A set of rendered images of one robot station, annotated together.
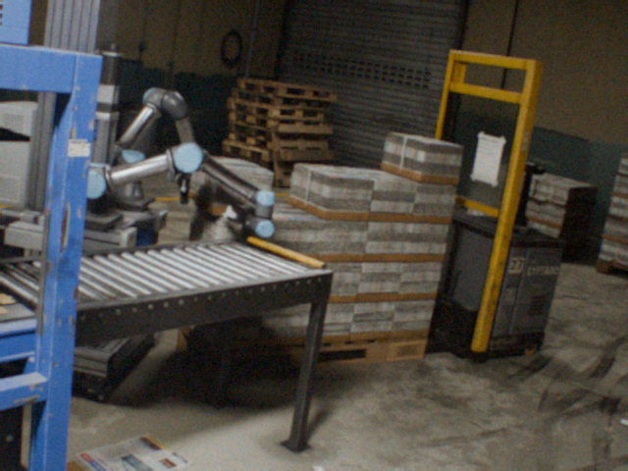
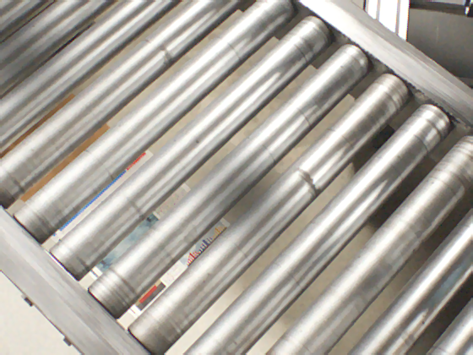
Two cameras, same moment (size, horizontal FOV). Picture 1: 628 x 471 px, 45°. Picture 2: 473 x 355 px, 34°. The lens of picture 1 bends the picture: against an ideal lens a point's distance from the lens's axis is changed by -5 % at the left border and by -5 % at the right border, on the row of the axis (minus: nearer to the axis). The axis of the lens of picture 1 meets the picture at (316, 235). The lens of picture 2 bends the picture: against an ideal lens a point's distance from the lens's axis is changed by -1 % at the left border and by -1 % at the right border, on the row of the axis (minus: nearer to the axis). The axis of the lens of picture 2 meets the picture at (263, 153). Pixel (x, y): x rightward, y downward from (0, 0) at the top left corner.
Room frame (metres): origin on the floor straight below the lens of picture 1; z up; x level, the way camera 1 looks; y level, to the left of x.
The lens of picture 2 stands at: (2.98, -0.01, 1.62)
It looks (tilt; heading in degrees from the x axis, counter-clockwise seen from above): 64 degrees down; 92
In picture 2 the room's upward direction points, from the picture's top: 2 degrees clockwise
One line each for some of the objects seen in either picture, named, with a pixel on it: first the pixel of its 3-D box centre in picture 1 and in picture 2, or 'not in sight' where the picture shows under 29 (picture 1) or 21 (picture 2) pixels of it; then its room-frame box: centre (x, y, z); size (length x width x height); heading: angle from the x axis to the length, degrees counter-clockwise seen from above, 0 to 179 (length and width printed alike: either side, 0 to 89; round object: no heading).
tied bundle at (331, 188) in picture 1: (330, 191); not in sight; (4.21, -0.04, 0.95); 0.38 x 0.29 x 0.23; 34
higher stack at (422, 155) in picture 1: (405, 246); not in sight; (4.54, -0.53, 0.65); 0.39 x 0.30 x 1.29; 34
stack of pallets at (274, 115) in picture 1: (278, 130); not in sight; (10.93, 0.75, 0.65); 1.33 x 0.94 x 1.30; 146
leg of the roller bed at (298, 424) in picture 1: (307, 375); not in sight; (3.08, -0.06, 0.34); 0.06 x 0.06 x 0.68; 52
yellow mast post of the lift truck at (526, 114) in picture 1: (506, 209); not in sight; (4.51, -1.08, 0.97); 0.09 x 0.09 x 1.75; 34
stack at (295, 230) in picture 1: (294, 286); not in sight; (4.14, 0.07, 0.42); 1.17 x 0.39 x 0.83; 124
